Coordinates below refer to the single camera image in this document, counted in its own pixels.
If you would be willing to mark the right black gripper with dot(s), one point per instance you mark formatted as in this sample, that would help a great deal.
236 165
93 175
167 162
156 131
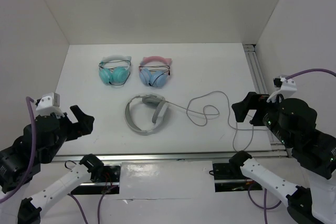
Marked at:
254 100

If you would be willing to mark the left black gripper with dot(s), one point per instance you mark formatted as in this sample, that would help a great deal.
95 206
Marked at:
85 125

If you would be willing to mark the white grey headphones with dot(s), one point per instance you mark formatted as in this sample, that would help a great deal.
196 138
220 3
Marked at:
145 113

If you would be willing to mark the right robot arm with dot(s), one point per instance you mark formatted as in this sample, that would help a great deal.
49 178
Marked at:
293 123

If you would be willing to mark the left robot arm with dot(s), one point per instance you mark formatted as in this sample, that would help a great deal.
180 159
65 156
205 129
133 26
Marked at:
39 144

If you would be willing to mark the teal cat-ear headphones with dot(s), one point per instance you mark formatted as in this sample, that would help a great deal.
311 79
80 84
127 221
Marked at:
115 70

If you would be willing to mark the pink blue cat-ear headphones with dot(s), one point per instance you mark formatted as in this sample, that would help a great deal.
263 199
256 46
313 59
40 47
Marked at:
154 71

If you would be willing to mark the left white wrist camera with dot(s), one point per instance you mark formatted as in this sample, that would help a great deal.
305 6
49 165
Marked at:
49 104

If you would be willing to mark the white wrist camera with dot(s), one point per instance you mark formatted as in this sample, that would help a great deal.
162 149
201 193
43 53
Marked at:
49 104
284 88

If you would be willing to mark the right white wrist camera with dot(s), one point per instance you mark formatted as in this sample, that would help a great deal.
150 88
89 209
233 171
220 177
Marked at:
284 88

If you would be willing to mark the aluminium side rail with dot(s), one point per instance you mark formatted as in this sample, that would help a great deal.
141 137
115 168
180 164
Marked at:
260 87

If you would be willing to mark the aluminium front rail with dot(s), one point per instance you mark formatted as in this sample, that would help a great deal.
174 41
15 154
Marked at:
213 156

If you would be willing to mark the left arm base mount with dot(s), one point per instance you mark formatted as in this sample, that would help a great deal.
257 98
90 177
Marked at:
109 179

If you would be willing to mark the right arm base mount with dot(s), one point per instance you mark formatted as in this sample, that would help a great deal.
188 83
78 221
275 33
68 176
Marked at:
225 180

